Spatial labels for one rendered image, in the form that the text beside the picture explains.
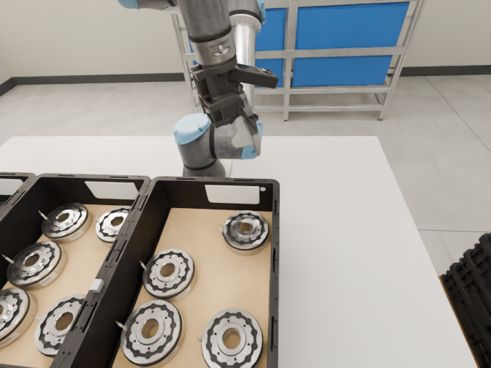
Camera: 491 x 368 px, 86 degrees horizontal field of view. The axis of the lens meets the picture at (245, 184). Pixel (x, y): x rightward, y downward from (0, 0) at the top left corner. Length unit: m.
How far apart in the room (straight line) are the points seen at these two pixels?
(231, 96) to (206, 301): 0.40
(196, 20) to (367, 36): 1.91
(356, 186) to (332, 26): 1.49
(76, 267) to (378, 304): 0.69
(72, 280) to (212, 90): 0.49
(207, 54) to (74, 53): 3.43
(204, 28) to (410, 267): 0.71
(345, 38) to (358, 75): 0.31
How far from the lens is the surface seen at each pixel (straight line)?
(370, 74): 2.43
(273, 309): 0.45
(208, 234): 0.64
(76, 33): 3.75
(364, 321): 0.72
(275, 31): 2.20
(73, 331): 0.52
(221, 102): 0.53
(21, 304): 0.69
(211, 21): 0.48
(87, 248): 0.73
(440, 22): 3.47
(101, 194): 0.77
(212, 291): 0.57
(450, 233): 1.94
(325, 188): 0.91
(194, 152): 0.81
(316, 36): 2.23
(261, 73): 0.57
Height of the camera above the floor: 1.35
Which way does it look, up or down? 46 degrees down
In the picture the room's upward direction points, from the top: 5 degrees counter-clockwise
